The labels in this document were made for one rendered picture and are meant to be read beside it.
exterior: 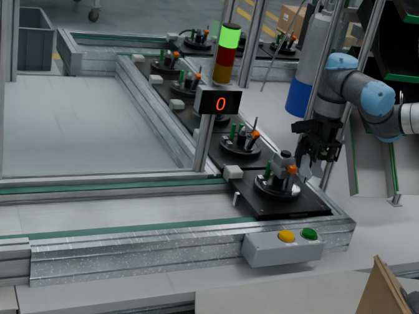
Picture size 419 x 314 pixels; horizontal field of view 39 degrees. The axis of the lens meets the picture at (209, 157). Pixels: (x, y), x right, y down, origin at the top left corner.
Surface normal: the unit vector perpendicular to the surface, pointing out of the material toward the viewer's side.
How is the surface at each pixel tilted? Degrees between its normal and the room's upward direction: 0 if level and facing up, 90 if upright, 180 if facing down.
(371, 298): 90
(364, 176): 45
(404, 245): 0
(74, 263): 90
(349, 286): 0
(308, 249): 90
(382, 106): 90
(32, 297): 0
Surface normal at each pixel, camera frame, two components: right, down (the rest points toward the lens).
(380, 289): -0.98, -0.12
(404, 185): 0.29, -0.29
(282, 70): 0.38, 0.48
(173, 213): 0.18, -0.88
